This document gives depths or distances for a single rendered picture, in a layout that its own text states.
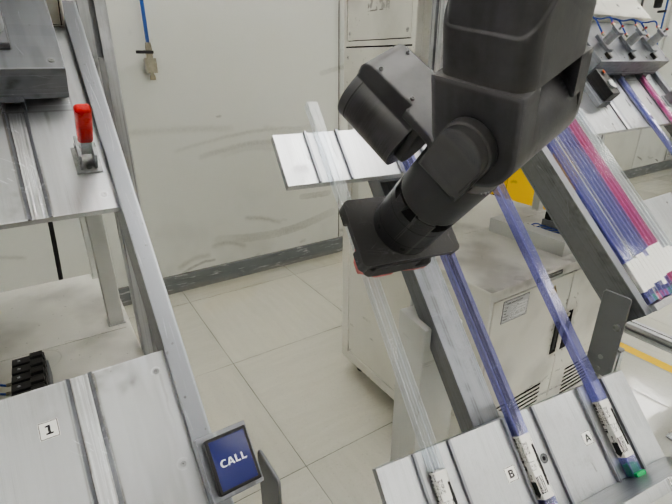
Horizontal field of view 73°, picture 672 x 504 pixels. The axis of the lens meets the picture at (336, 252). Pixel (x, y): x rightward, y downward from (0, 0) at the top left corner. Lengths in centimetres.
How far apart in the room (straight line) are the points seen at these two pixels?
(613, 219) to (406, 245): 70
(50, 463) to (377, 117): 41
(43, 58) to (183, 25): 172
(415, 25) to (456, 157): 100
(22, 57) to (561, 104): 56
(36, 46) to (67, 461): 45
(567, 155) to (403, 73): 75
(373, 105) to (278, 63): 218
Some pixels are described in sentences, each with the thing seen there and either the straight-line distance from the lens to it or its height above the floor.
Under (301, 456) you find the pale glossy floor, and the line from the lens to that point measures 155.
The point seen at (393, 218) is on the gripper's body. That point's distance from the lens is 38.
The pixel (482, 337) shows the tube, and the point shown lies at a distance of 53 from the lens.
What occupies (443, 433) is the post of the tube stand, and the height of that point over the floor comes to 64.
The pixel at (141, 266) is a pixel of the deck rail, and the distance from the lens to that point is 55.
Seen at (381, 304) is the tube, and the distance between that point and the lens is 48.
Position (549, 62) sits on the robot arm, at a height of 113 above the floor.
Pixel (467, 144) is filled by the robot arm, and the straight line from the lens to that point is 26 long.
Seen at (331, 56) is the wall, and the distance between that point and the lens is 267.
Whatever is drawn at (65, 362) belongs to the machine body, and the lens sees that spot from 100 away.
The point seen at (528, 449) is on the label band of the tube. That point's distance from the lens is 53.
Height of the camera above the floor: 114
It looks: 23 degrees down
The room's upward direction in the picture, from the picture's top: straight up
